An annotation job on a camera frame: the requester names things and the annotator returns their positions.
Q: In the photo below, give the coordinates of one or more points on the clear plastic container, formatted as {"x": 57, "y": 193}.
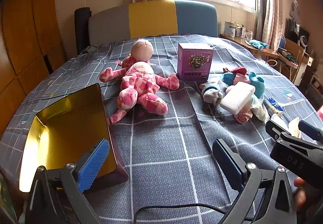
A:
{"x": 247, "y": 33}

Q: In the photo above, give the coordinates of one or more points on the blue plush toy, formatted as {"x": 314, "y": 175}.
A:
{"x": 257, "y": 85}

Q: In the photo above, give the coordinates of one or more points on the pink giraffe plush toy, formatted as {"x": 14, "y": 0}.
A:
{"x": 137, "y": 80}

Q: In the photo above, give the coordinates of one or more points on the gold tin box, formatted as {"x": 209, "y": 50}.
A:
{"x": 63, "y": 123}

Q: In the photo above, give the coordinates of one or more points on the wooden wardrobe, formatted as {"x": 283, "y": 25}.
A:
{"x": 25, "y": 37}

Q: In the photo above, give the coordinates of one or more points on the clear plastic bag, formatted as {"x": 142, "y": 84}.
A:
{"x": 260, "y": 110}

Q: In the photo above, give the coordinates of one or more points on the pink towel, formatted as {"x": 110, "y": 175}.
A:
{"x": 243, "y": 116}

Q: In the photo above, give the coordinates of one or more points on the pink cloth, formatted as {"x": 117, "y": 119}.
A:
{"x": 241, "y": 79}

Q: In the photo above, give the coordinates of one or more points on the white desk fan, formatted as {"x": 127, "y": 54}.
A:
{"x": 303, "y": 36}

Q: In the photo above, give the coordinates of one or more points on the wooden desk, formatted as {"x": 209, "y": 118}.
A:
{"x": 237, "y": 40}

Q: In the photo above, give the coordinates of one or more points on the red christmas sock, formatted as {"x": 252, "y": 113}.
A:
{"x": 238, "y": 70}

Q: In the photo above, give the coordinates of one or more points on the person's right hand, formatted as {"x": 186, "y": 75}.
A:
{"x": 300, "y": 197}

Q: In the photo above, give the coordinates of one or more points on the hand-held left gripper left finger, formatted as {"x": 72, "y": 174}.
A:
{"x": 93, "y": 166}

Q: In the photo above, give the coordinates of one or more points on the grey white sock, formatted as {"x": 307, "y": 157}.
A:
{"x": 212, "y": 92}

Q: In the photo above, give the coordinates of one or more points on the white tissue paper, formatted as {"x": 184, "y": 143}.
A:
{"x": 294, "y": 125}

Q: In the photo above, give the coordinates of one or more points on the black rolled mat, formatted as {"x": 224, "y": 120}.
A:
{"x": 82, "y": 29}

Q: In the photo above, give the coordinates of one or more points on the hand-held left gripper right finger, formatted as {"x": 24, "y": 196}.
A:
{"x": 227, "y": 163}

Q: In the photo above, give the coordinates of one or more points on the blue tissue packet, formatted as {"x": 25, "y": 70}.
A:
{"x": 273, "y": 108}

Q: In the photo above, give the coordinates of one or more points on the teal plush toy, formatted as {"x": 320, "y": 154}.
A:
{"x": 257, "y": 43}

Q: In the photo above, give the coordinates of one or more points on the white soap bar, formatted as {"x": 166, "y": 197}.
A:
{"x": 237, "y": 97}

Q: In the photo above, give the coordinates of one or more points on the brown scrunchie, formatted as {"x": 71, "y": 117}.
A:
{"x": 226, "y": 70}

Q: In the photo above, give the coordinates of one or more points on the grey checked bedsheet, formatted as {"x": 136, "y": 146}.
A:
{"x": 161, "y": 150}

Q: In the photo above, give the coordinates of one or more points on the grey yellow blue headboard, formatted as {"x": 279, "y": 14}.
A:
{"x": 151, "y": 19}

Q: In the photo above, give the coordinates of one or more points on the purple carton box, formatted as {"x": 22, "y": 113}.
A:
{"x": 194, "y": 62}

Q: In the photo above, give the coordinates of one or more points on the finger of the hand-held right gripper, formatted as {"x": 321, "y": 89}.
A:
{"x": 310, "y": 130}
{"x": 273, "y": 129}

